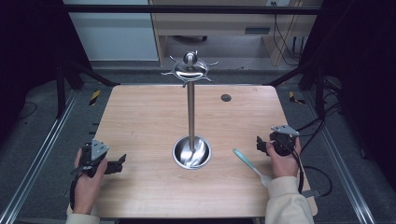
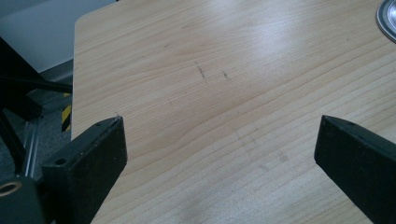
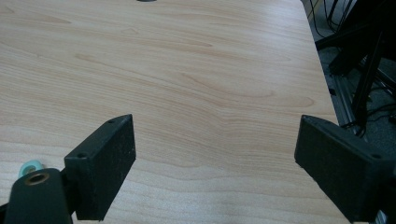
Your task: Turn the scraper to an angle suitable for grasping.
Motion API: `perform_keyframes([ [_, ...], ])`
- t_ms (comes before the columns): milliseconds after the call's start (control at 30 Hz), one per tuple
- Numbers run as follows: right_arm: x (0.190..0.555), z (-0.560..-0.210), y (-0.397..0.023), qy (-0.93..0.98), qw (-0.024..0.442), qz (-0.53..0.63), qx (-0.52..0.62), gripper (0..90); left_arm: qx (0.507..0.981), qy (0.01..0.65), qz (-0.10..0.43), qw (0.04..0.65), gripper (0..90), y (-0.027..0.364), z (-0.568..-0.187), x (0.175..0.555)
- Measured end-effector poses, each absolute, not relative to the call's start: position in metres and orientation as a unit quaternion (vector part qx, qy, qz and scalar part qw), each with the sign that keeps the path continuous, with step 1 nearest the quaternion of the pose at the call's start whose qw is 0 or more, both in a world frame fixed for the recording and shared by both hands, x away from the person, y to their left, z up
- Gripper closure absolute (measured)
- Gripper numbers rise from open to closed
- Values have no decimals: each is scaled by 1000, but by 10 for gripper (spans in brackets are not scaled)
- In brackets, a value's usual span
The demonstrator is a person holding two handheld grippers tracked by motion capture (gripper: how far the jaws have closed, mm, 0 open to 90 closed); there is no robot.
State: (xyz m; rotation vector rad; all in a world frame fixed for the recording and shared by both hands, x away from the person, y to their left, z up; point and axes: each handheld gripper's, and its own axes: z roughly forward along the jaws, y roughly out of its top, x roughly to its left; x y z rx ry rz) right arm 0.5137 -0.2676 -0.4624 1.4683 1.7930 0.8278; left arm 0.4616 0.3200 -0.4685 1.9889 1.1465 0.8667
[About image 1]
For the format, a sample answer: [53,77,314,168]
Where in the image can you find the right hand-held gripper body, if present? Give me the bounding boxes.
[269,124,301,158]

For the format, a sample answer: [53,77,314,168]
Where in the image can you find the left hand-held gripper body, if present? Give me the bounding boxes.
[70,138,110,178]

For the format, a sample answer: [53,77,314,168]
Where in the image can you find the teal and white spatula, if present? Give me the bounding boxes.
[232,147,274,189]

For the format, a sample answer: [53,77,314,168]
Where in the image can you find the steel utensil rack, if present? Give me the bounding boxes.
[160,49,219,171]

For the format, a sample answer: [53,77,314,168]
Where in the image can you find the person's right hand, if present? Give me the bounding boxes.
[265,137,303,179]

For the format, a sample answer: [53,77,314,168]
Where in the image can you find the person's left hand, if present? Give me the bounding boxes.
[73,147,108,216]

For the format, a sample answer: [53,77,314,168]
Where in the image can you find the yellow and black tape strip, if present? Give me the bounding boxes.
[288,91,306,105]
[89,89,103,107]

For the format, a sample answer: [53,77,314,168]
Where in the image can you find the black metal stand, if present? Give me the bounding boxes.
[55,58,121,119]
[263,58,327,119]

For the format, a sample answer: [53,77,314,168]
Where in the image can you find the dark curtain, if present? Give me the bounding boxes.
[0,0,92,144]
[300,0,396,185]

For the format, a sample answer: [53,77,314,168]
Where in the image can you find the white cabinet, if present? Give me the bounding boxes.
[63,0,160,63]

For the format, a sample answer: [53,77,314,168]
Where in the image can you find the black metal crossbar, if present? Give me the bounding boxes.
[64,4,324,16]

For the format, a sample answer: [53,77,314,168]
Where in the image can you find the black floor cables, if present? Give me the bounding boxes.
[294,92,347,157]

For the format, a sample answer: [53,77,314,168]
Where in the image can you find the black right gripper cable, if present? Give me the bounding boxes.
[275,137,333,199]

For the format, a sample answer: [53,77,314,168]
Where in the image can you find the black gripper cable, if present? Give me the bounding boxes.
[275,137,333,199]
[69,171,86,212]

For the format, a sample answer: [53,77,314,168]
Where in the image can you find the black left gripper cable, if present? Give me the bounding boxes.
[69,171,86,212]

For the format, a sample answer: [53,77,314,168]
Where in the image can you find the aluminium floor rail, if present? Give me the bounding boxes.
[302,90,378,224]
[0,89,79,224]

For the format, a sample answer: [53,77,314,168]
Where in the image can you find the black hanging desk cables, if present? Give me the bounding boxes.
[272,13,301,67]

